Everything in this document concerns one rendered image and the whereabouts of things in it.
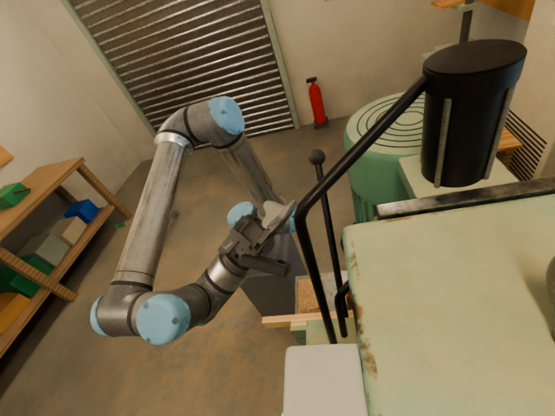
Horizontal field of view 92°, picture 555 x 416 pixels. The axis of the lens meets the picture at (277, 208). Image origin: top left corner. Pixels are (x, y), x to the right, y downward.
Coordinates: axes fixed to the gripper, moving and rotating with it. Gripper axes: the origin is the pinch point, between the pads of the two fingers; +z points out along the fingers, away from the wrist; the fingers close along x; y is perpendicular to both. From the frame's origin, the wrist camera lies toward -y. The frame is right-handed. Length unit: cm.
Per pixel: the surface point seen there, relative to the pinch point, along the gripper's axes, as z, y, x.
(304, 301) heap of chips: -23.8, -18.8, 23.4
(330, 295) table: -17.6, -24.0, 26.7
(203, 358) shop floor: -128, -6, 98
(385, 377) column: 1.5, -16.4, -43.9
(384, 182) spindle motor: 12.9, -10.3, -23.3
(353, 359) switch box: -0.8, -16.2, -39.6
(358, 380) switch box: -1.3, -17.1, -40.6
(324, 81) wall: 104, 104, 268
